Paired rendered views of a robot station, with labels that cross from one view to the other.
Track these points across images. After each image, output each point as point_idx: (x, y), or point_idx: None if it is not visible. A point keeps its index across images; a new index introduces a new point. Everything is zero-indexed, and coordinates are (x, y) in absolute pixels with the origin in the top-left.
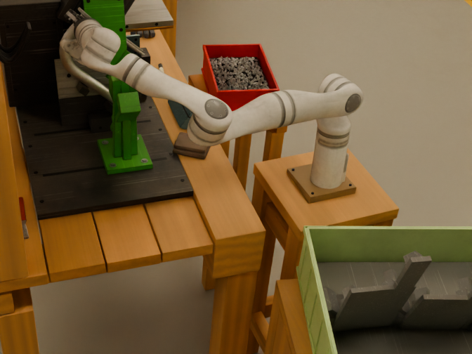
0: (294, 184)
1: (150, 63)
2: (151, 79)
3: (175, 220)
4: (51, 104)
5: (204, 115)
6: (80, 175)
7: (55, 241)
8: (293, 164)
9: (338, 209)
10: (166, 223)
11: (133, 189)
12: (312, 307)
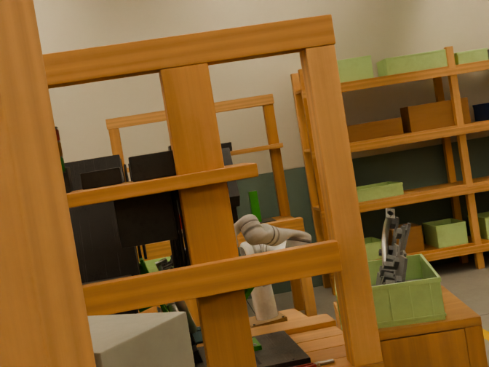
0: None
1: None
2: (280, 229)
3: (311, 335)
4: None
5: (306, 233)
6: (262, 355)
7: (335, 355)
8: None
9: (294, 317)
10: (314, 336)
11: (280, 341)
12: (391, 302)
